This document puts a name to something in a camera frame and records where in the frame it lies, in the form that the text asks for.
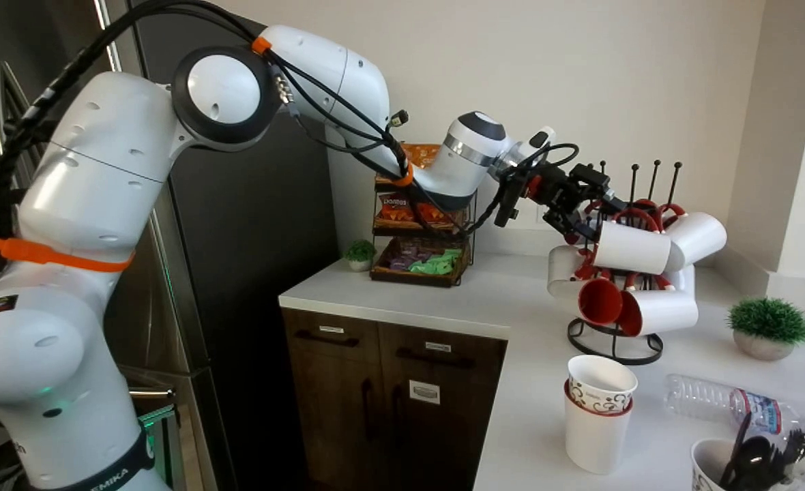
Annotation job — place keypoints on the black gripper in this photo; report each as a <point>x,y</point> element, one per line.
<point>574,200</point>

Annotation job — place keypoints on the white mug red inside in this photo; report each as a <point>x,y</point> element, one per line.
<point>631,248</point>

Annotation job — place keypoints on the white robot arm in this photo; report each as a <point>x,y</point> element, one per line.
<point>64,398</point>

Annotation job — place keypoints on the white mug lower left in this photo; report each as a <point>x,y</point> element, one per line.
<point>600,300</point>

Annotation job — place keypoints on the white mug upper right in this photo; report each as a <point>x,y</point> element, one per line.
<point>694,234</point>

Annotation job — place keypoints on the white mug lower front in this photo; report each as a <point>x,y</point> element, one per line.
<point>648,311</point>

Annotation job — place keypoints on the patterned paper cup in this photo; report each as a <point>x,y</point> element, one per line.
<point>601,382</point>

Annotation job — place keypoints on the white mug on counter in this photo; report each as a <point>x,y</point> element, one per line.
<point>594,439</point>

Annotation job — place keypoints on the white cup of cutlery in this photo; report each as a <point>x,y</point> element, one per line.
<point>710,463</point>

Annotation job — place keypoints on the green snack packets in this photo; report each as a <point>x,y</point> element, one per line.
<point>437,264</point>

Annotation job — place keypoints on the three-tier snack rack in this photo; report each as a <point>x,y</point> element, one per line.
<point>406,246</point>

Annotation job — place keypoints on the red snack packets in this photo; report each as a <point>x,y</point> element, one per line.
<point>399,212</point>

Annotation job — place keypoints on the small green plant by rack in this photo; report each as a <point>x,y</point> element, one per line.
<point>360,255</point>

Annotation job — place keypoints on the small green potted plant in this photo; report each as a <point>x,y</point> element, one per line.
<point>769,328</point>

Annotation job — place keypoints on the clear plastic water bottle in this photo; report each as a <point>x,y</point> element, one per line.
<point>721,402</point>

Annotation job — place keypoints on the dark wood cabinet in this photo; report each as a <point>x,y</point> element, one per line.
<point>391,407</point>

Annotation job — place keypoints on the stainless steel refrigerator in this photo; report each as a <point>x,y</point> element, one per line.
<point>200,307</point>

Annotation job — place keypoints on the black wire mug holder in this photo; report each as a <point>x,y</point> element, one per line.
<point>611,339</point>

